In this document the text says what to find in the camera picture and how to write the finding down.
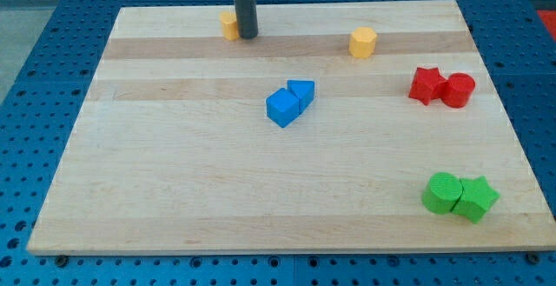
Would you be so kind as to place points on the green star block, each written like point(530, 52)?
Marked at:
point(476, 199)

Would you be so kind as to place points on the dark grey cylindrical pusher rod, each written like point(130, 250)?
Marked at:
point(246, 15)

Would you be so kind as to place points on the red star block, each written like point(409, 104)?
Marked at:
point(427, 85)

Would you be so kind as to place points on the yellow heart block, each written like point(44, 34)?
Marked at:
point(229, 25)

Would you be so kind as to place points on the wooden board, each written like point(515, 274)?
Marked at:
point(172, 152)

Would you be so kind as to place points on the yellow hexagon block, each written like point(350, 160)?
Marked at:
point(362, 42)

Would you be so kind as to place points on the green cylinder block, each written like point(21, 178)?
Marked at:
point(442, 192)

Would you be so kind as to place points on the red cylinder block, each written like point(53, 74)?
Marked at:
point(458, 90)

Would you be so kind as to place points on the blue triangle block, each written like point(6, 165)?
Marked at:
point(304, 91)

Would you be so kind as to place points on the blue cube block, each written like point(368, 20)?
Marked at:
point(282, 107)

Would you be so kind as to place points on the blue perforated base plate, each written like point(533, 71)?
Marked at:
point(39, 111)

